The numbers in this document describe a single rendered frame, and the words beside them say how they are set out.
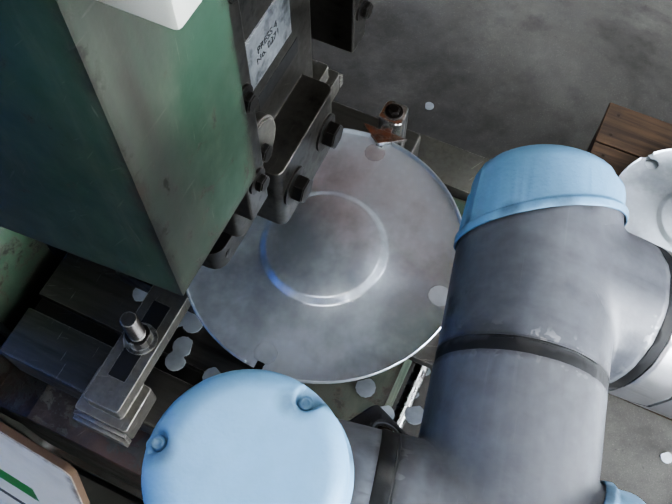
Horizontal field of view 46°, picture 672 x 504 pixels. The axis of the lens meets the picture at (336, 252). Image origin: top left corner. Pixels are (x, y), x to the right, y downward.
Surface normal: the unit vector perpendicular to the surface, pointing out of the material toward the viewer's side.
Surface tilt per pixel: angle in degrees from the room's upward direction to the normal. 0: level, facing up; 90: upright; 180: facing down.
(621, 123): 0
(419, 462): 36
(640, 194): 0
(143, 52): 90
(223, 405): 4
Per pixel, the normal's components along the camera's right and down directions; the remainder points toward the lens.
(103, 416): 0.00, -0.45
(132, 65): 0.90, 0.38
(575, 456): 0.52, -0.26
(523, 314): -0.20, -0.49
